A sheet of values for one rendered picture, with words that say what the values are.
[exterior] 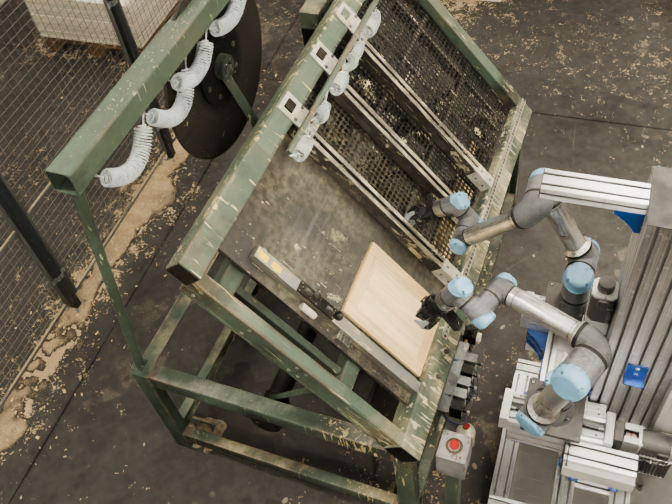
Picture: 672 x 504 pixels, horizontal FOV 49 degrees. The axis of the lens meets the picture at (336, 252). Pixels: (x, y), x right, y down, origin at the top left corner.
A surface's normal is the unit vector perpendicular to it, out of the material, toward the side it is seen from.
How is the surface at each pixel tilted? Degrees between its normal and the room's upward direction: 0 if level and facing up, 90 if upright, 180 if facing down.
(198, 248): 50
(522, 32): 0
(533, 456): 0
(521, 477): 0
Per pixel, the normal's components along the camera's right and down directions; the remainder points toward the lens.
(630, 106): -0.11, -0.62
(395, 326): 0.64, -0.23
